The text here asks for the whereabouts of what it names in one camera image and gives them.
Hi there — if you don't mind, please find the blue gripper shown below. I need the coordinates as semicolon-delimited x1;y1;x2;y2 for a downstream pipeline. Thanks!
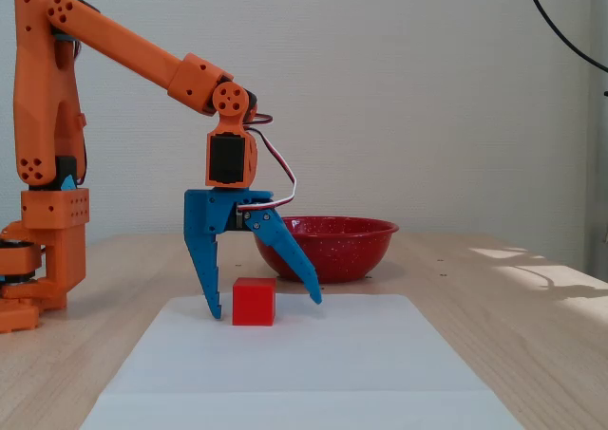
183;189;324;321

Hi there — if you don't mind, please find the red speckled bowl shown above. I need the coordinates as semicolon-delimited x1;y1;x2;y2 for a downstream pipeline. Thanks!
254;215;400;285

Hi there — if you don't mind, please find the white paper sheet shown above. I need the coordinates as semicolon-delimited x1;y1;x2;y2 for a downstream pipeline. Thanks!
79;292;526;430

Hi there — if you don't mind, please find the red cube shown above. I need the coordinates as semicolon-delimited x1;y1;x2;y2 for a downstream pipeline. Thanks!
232;277;277;327

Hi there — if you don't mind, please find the red white black servo cable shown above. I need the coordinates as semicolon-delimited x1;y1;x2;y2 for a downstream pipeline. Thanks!
237;112;298;212

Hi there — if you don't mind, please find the black hanging cable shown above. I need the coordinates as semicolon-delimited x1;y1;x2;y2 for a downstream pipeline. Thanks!
522;0;608;74

